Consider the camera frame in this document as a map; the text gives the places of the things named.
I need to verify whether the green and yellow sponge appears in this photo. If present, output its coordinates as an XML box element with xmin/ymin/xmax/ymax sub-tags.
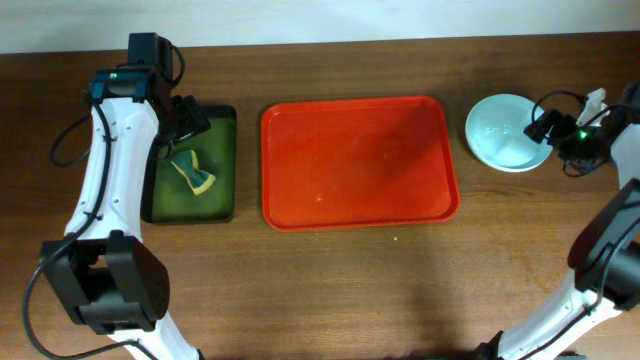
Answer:
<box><xmin>171</xmin><ymin>150</ymin><xmax>216</xmax><ymax>196</ymax></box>

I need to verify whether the light blue plate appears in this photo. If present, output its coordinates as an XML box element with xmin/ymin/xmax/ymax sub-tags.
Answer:
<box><xmin>465</xmin><ymin>94</ymin><xmax>552</xmax><ymax>173</ymax></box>

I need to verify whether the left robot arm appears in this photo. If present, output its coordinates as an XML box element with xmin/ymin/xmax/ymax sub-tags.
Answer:
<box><xmin>34</xmin><ymin>33</ymin><xmax>210</xmax><ymax>359</ymax></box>

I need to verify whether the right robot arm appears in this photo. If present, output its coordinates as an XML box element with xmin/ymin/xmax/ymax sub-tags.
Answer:
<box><xmin>465</xmin><ymin>83</ymin><xmax>639</xmax><ymax>359</ymax></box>

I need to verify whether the black tray with green water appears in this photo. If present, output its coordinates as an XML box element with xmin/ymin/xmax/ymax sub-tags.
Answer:
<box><xmin>141</xmin><ymin>105</ymin><xmax>237</xmax><ymax>225</ymax></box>

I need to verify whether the red plastic tray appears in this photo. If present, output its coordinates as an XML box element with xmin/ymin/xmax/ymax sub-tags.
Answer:
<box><xmin>260</xmin><ymin>95</ymin><xmax>461</xmax><ymax>232</ymax></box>

